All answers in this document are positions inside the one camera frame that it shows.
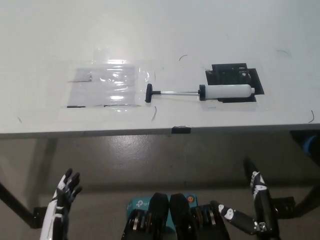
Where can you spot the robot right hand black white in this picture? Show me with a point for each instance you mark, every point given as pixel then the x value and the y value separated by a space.
pixel 263 207

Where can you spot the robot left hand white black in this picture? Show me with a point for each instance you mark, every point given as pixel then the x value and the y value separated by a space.
pixel 53 212

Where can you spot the blue round object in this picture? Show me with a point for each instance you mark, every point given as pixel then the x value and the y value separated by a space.
pixel 311 145

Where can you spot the clear taped plastic sheet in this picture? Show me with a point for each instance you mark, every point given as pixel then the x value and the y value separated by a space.
pixel 105 85

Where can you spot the black tape square patch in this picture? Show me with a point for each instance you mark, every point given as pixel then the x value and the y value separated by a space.
pixel 225 74

